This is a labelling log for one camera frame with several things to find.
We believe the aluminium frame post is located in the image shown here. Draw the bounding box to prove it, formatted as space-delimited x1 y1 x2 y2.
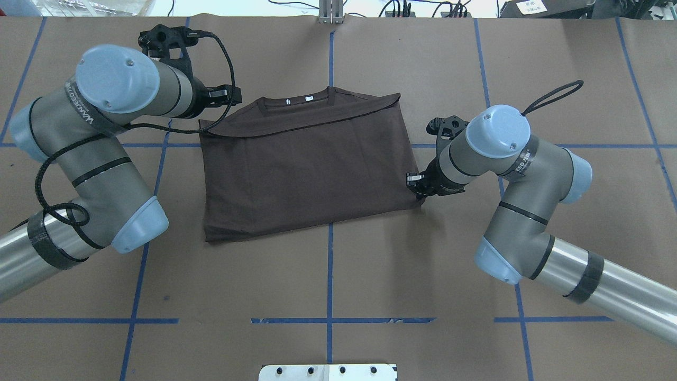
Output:
318 0 345 24

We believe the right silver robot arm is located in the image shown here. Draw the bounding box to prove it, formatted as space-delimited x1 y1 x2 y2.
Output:
406 105 676 345

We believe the dark brown t-shirt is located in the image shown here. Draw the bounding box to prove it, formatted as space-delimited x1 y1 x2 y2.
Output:
200 87 423 242

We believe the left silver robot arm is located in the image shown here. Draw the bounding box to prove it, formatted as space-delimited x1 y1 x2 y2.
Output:
1 24 242 302

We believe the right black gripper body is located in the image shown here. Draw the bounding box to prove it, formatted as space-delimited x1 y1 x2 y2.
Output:
406 116 468 199

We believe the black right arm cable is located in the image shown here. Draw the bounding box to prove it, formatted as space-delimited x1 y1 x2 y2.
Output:
521 80 584 117

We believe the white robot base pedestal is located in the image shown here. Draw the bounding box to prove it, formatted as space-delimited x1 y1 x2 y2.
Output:
257 362 398 380

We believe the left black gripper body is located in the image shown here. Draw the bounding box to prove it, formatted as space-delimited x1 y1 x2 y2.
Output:
138 24 242 118

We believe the black box with label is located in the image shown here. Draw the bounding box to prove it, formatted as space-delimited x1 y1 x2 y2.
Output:
499 1 595 19

